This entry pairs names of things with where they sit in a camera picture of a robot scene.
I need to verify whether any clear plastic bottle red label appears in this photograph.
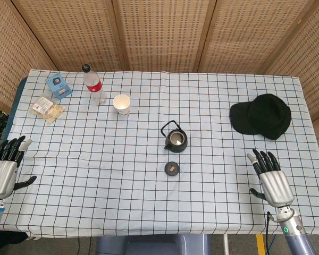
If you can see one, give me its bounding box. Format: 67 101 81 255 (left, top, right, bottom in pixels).
81 64 107 105

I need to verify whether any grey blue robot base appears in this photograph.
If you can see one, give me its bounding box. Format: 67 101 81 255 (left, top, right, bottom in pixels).
96 233 211 255

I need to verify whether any black cast iron teapot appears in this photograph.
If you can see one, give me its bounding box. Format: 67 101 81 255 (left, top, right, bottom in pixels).
160 120 188 154

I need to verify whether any small blue cardboard box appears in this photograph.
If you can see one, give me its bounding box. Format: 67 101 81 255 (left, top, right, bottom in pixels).
45 73 72 100

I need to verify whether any packaged bread snack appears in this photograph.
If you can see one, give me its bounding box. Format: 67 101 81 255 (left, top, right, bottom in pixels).
27 92 66 124

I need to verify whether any white blue checked tablecloth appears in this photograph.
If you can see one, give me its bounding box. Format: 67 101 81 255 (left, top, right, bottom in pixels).
0 69 319 238

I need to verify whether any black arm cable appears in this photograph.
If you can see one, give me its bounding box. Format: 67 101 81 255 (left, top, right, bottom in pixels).
264 211 276 255

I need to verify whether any woven bamboo folding screen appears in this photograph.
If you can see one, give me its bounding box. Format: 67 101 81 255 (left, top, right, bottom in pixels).
0 0 319 181

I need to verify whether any black cap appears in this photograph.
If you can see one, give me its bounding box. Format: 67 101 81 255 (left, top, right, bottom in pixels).
229 93 292 141

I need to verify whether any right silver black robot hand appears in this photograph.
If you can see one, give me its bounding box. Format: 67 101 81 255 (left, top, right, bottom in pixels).
246 148 295 208

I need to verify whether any black teapot lid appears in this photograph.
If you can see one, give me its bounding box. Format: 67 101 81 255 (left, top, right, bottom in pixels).
164 161 180 177

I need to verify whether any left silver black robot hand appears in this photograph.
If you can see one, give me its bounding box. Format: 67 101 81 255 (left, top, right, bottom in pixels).
0 135 38 199

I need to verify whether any white paper cup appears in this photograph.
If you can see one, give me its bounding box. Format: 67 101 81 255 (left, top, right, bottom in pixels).
112 94 131 116

